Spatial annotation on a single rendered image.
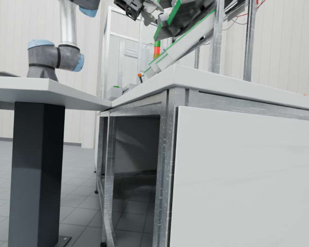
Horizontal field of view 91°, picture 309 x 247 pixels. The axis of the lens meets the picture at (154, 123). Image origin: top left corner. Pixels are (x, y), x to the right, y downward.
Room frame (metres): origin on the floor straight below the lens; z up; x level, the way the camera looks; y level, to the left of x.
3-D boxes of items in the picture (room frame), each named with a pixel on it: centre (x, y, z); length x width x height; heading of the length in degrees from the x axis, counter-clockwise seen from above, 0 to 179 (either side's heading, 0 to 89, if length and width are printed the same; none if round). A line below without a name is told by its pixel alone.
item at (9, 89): (0.83, 0.57, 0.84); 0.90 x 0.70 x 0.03; 176
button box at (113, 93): (1.00, 0.28, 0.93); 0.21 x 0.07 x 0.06; 24
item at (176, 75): (1.19, -0.36, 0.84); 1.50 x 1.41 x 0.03; 24
